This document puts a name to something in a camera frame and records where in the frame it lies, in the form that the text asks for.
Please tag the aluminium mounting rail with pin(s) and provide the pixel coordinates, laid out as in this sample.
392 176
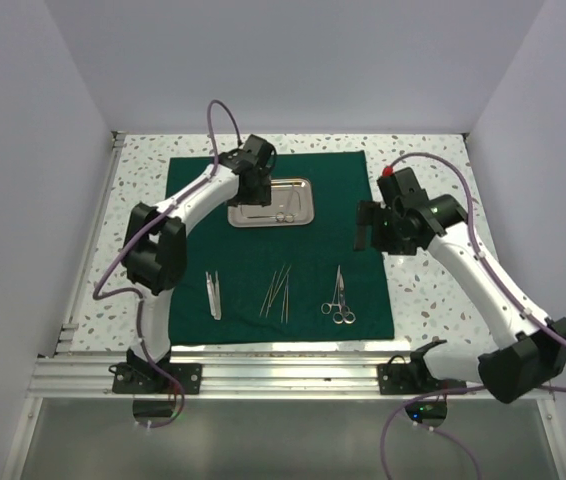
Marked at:
227 375

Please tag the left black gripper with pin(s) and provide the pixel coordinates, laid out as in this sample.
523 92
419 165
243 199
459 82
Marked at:
261 196

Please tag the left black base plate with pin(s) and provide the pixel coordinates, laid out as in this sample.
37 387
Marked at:
188 377

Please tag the steel instrument tray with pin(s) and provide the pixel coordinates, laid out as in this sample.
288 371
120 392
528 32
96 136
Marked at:
245 216

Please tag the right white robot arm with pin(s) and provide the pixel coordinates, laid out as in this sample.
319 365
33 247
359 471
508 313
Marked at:
530 346

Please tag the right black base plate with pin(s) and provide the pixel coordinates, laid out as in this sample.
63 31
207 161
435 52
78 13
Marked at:
410 379

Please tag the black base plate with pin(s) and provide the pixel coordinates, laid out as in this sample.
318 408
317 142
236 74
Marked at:
188 377
410 379

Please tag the dark green surgical cloth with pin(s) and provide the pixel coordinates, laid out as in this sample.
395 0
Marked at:
246 258

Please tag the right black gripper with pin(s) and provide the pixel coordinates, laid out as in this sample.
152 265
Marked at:
371 212

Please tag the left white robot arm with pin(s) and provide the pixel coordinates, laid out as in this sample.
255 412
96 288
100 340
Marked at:
155 250

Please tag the steel ring-handled forceps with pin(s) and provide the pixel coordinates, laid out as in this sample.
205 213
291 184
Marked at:
334 305

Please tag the small steel scissors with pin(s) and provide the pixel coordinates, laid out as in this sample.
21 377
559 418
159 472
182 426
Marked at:
287 203

